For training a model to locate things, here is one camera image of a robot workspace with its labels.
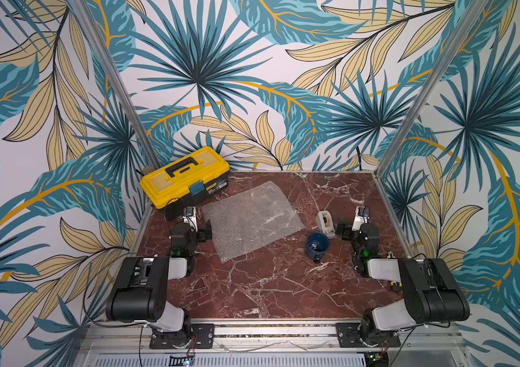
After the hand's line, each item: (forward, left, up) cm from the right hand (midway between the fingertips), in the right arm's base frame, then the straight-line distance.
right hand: (354, 219), depth 92 cm
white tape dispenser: (+2, +10, -6) cm, 12 cm away
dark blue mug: (-7, +15, -7) cm, 18 cm away
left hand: (+1, +63, -1) cm, 63 cm away
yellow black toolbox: (+16, +66, +9) cm, 69 cm away
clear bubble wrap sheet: (+6, +42, -8) cm, 43 cm away
